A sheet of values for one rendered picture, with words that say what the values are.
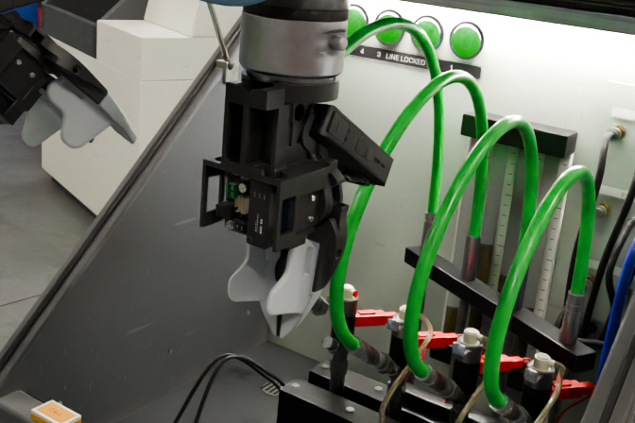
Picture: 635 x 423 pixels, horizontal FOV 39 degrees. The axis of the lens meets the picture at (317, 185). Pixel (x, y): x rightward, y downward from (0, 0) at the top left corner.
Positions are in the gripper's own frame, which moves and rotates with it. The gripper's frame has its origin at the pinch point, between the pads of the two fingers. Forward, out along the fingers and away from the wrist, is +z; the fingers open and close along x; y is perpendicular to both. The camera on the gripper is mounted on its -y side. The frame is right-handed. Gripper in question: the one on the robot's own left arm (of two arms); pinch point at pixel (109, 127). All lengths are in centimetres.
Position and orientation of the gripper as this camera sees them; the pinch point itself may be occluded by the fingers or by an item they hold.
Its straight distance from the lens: 88.2
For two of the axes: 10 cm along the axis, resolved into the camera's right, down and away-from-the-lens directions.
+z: 5.5, 6.2, 5.6
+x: 6.9, 0.5, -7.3
